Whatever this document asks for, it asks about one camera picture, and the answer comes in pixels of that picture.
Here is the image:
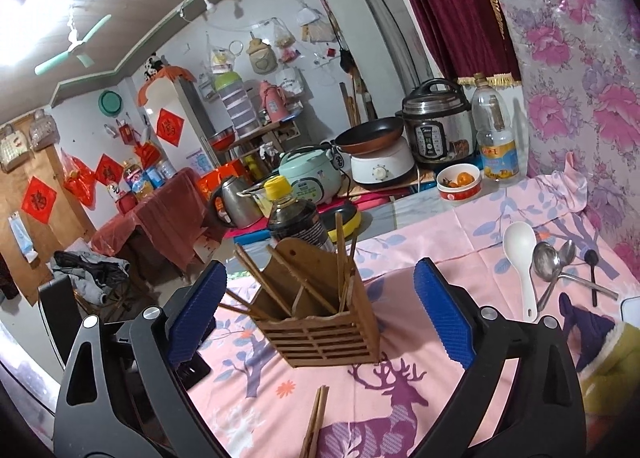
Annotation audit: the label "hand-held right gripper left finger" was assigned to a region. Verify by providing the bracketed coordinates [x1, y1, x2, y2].
[54, 259, 228, 458]

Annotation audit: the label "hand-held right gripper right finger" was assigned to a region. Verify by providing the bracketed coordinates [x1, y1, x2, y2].
[412, 258, 587, 458]

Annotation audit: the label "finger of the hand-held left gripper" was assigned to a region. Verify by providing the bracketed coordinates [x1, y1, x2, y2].
[176, 357, 212, 390]

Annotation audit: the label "bunch of wooden chopsticks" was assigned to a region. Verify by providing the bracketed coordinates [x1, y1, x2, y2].
[217, 211, 358, 321]

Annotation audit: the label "wooden slatted utensil holder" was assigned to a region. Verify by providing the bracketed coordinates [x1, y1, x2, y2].
[250, 237, 383, 369]

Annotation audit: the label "chopsticks pair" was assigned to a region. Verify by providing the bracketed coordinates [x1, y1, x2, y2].
[298, 385, 325, 458]

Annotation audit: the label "pink deer print tablecloth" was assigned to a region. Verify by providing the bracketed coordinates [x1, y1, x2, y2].
[185, 173, 640, 458]

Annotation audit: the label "red cloth covered table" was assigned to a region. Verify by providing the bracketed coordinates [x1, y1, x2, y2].
[90, 167, 226, 271]

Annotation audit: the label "white plastic rice spoon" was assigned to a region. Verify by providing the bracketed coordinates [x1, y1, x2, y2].
[502, 221, 540, 323]

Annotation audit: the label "pile of dark clothes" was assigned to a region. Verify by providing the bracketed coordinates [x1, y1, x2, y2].
[50, 251, 131, 306]

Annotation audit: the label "steel ladle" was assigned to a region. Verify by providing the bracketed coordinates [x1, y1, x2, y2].
[531, 241, 620, 300]

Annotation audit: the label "steel electric kettle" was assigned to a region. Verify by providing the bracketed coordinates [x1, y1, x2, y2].
[209, 175, 266, 230]

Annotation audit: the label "red white bowl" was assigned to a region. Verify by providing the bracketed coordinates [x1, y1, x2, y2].
[436, 163, 483, 201]

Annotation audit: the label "yellow round container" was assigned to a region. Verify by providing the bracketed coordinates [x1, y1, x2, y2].
[320, 204, 362, 240]

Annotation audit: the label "dark sauce bottle yellow cap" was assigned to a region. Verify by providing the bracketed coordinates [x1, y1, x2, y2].
[263, 175, 335, 254]

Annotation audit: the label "orange red cardboard box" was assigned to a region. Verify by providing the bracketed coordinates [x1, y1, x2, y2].
[197, 163, 246, 199]

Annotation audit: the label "brown wooden door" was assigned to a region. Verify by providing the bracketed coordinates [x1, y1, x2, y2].
[0, 138, 96, 304]

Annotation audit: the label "black spoon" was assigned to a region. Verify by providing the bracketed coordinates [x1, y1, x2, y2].
[584, 249, 600, 308]

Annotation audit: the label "white electric cooker with knob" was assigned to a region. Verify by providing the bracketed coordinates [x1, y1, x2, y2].
[349, 138, 417, 185]

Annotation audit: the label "red paper diamond decoration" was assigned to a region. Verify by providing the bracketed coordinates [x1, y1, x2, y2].
[95, 154, 121, 186]
[21, 175, 57, 225]
[156, 108, 185, 146]

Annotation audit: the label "red plastic bag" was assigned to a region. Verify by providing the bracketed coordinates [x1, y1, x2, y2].
[60, 148, 98, 211]

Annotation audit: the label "red basin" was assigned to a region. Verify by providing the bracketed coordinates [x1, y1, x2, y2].
[207, 127, 237, 150]

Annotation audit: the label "pale green rice cooker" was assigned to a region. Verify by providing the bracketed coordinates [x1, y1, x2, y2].
[277, 147, 343, 206]

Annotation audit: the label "steel black pressure cooker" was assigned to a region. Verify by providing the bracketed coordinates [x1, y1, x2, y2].
[401, 78, 476, 170]

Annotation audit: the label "white plastic container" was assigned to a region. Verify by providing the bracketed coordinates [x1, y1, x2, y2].
[620, 298, 640, 334]

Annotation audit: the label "blue white hanging packet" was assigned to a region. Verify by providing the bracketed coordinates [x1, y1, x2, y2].
[7, 213, 38, 264]

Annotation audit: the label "clear cooking oil bottle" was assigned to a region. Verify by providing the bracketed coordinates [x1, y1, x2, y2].
[471, 72, 521, 184]

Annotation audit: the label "dark frying pan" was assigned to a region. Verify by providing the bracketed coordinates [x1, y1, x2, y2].
[334, 117, 405, 155]

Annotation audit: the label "stacked plastic food containers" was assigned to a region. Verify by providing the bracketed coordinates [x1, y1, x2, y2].
[214, 69, 261, 139]

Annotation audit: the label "white refrigerator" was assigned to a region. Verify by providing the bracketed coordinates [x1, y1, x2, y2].
[142, 73, 216, 179]

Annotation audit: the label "pink thermos jug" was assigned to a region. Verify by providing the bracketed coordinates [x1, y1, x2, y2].
[257, 80, 288, 125]

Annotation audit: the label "green plastic basin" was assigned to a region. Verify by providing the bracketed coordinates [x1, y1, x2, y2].
[98, 89, 123, 119]

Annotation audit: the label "beige handbag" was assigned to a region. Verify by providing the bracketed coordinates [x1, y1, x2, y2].
[0, 123, 30, 173]
[27, 109, 60, 153]

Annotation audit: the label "orange cloth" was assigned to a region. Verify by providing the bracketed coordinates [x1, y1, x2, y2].
[137, 66, 196, 106]

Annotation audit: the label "panda plush toy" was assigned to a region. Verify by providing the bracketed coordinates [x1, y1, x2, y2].
[142, 53, 166, 82]

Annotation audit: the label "beige hanging bag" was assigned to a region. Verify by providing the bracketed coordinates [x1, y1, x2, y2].
[247, 37, 277, 75]

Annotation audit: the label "clear hanging plastic bag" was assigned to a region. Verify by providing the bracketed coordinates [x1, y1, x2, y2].
[270, 17, 296, 50]

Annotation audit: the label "green blade ceiling fan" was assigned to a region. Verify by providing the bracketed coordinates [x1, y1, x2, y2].
[34, 3, 112, 76]

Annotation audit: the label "dark red curtain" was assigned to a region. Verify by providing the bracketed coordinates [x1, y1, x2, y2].
[375, 0, 523, 89]

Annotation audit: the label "white hanging plastic bag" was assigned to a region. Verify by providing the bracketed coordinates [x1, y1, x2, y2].
[296, 1, 321, 29]

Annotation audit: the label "floral plastic wall sheet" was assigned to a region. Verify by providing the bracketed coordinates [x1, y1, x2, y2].
[465, 0, 640, 284]

